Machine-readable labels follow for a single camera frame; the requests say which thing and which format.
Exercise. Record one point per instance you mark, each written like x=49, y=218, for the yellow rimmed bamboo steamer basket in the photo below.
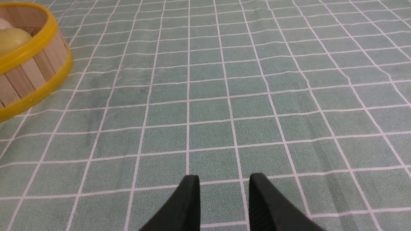
x=30, y=73

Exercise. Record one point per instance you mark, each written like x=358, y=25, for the green checkered tablecloth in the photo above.
x=315, y=94

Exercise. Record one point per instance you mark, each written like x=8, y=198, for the yellow steamed bun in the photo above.
x=12, y=39

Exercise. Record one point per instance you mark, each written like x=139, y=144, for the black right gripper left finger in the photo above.
x=182, y=211

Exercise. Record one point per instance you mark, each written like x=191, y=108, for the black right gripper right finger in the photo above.
x=269, y=210

